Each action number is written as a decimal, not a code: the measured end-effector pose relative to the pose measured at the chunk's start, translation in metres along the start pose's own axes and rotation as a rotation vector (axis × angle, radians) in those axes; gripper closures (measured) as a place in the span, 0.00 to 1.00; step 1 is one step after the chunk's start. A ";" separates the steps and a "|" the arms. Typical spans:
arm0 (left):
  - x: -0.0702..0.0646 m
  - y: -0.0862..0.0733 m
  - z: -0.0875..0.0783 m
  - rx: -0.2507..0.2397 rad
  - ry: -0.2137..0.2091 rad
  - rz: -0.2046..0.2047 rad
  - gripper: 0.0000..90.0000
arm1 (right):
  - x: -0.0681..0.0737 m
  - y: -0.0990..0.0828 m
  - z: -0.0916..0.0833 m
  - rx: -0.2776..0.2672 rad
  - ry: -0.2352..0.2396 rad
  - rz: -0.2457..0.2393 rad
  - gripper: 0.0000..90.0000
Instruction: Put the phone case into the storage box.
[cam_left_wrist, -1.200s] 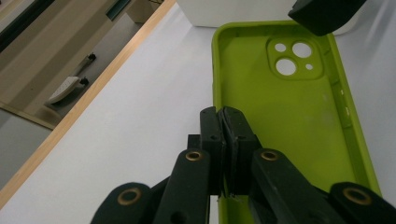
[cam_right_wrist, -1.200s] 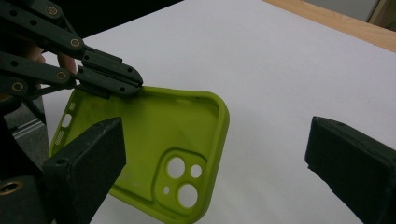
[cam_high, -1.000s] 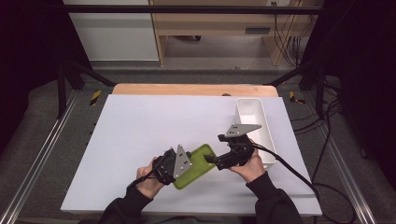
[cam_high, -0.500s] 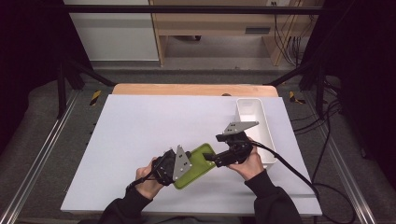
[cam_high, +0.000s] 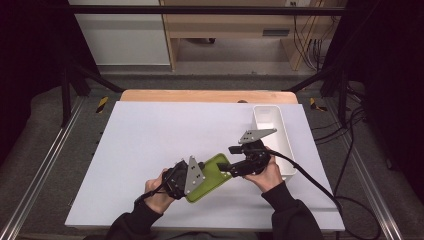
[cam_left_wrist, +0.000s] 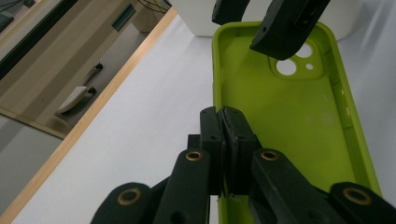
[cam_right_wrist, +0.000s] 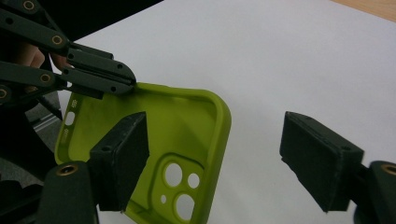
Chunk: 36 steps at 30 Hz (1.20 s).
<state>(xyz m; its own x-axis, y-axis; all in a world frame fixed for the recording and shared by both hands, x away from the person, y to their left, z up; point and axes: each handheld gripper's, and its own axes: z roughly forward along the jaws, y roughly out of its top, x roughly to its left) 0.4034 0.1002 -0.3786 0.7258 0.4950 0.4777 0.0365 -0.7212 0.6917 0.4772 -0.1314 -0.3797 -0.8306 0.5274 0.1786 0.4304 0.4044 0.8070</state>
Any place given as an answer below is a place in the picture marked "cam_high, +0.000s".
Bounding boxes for yellow black floor tape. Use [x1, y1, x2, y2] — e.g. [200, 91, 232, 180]
[95, 95, 110, 115]
[309, 97, 329, 113]

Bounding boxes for black horizontal frame bar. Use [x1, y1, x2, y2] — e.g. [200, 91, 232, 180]
[66, 4, 348, 16]

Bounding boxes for black frame stand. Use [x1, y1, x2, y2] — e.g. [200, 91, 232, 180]
[60, 63, 126, 128]
[286, 64, 350, 129]

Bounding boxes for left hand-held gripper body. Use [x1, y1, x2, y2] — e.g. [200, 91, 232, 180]
[162, 155, 206, 201]

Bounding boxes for person's right hand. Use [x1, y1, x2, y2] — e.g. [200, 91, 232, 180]
[242, 155, 284, 194]

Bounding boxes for wooden desk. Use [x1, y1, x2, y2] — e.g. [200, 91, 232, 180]
[159, 0, 348, 72]

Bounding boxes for hanging black cables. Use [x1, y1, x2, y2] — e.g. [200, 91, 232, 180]
[292, 14, 335, 73]

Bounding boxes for person's left hand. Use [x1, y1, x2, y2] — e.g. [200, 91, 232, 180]
[144, 168, 176, 215]

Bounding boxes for wooden table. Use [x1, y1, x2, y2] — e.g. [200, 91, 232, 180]
[119, 89, 299, 104]

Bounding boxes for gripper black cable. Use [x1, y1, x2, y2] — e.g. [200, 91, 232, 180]
[266, 148, 383, 240]
[134, 163, 178, 205]

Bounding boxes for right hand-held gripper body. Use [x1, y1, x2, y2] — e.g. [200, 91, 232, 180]
[230, 128, 278, 178]

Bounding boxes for black floor cables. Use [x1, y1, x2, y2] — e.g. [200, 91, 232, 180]
[312, 84, 368, 145]

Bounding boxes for metal floor rail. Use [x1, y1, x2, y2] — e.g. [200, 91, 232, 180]
[0, 96, 86, 240]
[324, 98, 405, 240]

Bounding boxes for white cabinet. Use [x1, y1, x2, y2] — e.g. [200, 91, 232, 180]
[68, 0, 171, 67]

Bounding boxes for white plastic bin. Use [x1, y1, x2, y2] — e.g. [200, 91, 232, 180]
[252, 104, 298, 183]

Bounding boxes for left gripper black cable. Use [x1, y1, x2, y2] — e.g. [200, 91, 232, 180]
[134, 163, 178, 205]

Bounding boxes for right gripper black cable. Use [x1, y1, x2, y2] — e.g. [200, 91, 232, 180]
[266, 148, 383, 240]

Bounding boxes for white table cover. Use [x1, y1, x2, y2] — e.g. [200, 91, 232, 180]
[64, 100, 346, 233]

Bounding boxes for black curtain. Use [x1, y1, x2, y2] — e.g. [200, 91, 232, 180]
[326, 0, 424, 201]
[0, 0, 101, 166]

